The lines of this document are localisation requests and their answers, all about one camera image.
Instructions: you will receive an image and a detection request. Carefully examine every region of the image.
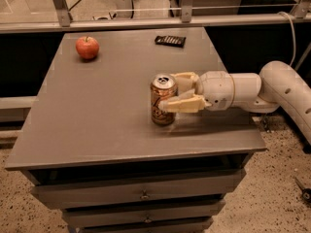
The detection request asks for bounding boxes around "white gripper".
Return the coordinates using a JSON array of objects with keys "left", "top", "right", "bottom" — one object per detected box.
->
[{"left": 158, "top": 71, "right": 234, "bottom": 113}]

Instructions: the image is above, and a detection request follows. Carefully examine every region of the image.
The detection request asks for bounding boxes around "orange soda can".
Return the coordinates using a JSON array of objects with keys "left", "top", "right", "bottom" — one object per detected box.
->
[{"left": 150, "top": 73, "right": 178, "bottom": 125}]

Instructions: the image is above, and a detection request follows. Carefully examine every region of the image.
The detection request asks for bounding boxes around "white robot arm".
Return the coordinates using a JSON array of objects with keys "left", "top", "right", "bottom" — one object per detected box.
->
[{"left": 152, "top": 61, "right": 311, "bottom": 143}]

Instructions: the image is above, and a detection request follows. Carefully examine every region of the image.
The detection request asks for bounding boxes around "top grey drawer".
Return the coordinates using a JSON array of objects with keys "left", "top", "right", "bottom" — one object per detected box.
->
[{"left": 31, "top": 169, "right": 246, "bottom": 209}]

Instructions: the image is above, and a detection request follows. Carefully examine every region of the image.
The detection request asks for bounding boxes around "grey drawer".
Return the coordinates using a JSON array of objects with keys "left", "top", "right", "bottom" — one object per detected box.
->
[
  {"left": 62, "top": 199, "right": 225, "bottom": 228},
  {"left": 31, "top": 169, "right": 246, "bottom": 209},
  {"left": 83, "top": 217, "right": 213, "bottom": 233}
]

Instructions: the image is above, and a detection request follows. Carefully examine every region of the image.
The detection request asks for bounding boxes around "red apple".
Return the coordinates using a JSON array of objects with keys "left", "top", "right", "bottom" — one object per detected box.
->
[{"left": 76, "top": 36, "right": 99, "bottom": 60}]

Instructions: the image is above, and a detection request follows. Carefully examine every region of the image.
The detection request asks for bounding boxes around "grey drawer cabinet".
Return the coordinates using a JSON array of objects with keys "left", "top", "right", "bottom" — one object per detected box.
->
[{"left": 4, "top": 26, "right": 268, "bottom": 233}]

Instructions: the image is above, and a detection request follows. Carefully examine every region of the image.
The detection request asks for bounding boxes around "middle grey drawer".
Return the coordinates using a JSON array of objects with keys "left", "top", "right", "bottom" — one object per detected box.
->
[{"left": 62, "top": 199, "right": 225, "bottom": 228}]

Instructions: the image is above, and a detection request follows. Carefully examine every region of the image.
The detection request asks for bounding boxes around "bottom grey drawer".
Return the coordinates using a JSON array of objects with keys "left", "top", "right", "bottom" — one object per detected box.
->
[{"left": 83, "top": 217, "right": 213, "bottom": 233}]

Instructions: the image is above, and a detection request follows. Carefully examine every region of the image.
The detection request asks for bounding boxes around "black caster wheel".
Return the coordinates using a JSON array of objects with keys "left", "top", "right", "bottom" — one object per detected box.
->
[{"left": 294, "top": 178, "right": 311, "bottom": 203}]

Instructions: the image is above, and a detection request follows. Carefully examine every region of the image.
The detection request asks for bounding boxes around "white cable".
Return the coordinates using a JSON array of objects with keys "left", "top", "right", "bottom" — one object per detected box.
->
[{"left": 277, "top": 11, "right": 297, "bottom": 68}]

